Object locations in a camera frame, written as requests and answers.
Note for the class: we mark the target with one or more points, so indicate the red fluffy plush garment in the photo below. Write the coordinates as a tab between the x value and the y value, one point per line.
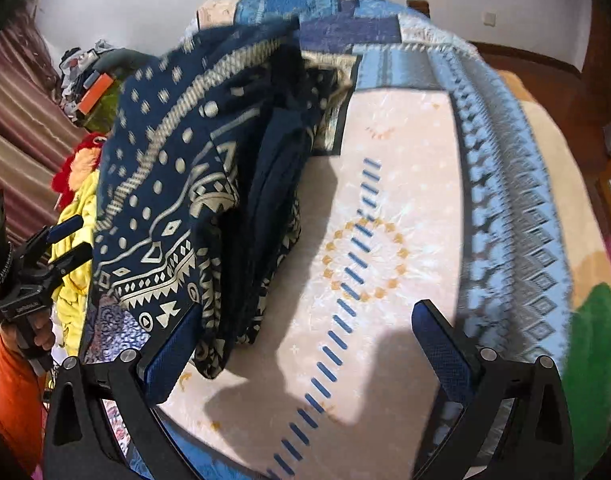
70	170

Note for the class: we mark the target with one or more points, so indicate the brown striped curtain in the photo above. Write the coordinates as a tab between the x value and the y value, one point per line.
20	125

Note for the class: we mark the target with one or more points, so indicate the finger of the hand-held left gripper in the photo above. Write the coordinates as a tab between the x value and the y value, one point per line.
65	227
73	260

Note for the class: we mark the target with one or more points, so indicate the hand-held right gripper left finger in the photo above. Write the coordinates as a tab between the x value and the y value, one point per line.
173	355

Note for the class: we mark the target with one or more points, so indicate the grey plush cushion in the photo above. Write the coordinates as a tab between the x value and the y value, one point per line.
115	57

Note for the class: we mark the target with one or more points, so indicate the person's left hand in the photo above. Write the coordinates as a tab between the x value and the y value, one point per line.
41	332

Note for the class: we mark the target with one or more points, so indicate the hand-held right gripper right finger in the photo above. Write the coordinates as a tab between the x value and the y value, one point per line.
440	350

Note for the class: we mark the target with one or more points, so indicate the person's left forearm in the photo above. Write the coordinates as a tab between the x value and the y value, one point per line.
18	400

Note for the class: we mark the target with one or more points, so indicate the white wall socket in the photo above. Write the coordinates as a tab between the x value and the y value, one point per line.
489	19

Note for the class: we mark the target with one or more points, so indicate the yellow garment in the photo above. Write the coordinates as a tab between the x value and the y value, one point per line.
80	210

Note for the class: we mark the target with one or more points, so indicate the pile of mixed clothes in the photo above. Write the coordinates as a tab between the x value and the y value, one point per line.
73	70

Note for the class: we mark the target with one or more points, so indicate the peach printed fleece blanket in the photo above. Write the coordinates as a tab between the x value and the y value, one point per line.
545	125

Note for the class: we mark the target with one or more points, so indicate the navy patterned zip hoodie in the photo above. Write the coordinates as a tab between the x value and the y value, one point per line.
160	185

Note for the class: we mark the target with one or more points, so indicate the wooden bed post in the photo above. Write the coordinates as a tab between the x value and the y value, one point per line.
418	7

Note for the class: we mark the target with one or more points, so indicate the blue patchwork blanket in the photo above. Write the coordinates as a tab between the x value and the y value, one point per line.
410	160

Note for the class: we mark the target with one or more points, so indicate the orange box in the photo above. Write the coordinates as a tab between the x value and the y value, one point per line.
93	95

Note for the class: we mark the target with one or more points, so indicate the green patterned box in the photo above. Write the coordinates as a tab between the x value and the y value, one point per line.
108	110

